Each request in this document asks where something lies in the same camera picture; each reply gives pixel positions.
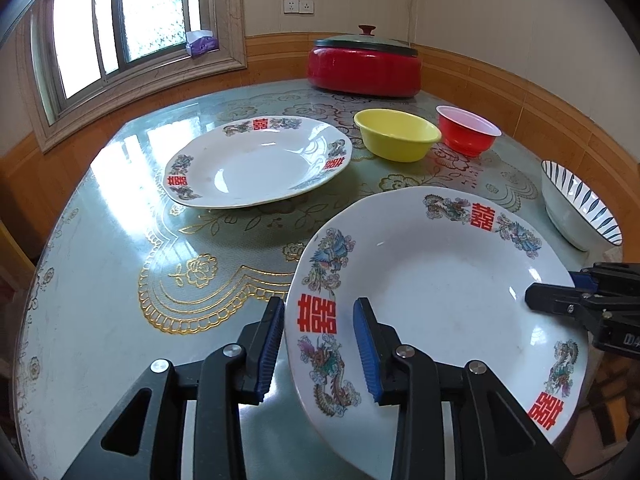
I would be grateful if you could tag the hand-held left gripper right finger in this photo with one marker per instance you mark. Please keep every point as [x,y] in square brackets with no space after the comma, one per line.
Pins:
[367,355]

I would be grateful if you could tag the yellow plastic bowl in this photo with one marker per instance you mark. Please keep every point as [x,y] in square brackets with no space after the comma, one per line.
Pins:
[395,132]

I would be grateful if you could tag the purple tissue pack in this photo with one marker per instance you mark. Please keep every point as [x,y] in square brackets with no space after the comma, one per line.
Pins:
[201,44]

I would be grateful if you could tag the red electric cooking pot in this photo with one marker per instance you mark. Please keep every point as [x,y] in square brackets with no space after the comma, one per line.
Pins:
[362,72]

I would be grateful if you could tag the white plate with red print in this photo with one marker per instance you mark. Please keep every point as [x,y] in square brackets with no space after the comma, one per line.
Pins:
[250,165]
[440,285]

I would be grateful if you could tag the green floral tablecloth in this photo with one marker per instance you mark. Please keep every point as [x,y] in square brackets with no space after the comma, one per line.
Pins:
[125,240]

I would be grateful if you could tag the glass pot lid red knob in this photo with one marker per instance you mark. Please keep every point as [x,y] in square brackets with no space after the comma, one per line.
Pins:
[365,42]

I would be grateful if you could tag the white bowl blue leaf pattern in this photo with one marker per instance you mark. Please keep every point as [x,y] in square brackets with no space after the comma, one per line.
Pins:
[570,210]

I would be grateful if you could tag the red plastic bowl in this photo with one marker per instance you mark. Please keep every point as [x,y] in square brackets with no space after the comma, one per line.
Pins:
[462,135]

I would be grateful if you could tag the white wall socket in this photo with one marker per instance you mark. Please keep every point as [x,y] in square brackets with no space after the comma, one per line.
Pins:
[291,6]
[306,6]

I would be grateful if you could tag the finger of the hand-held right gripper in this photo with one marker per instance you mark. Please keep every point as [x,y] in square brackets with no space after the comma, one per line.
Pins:
[590,280]
[555,300]

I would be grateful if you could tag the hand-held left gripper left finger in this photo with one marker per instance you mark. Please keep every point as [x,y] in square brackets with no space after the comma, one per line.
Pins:
[267,352]

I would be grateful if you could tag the window with metal frame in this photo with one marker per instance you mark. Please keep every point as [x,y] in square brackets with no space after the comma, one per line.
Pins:
[90,35]

